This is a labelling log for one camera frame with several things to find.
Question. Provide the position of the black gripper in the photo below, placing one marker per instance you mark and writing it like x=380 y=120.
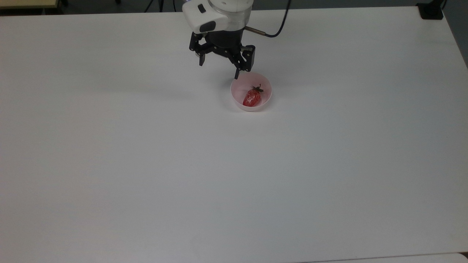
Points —
x=226 y=42

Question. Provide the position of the red strawberry with green stem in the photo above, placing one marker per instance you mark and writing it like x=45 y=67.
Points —
x=252 y=98

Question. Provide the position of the pink plastic bowl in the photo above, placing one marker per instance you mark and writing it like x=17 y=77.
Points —
x=265 y=95

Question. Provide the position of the yellow wooden table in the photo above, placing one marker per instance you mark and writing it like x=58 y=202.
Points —
x=25 y=3

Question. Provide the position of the black table clamp block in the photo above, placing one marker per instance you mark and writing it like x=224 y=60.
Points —
x=430 y=11

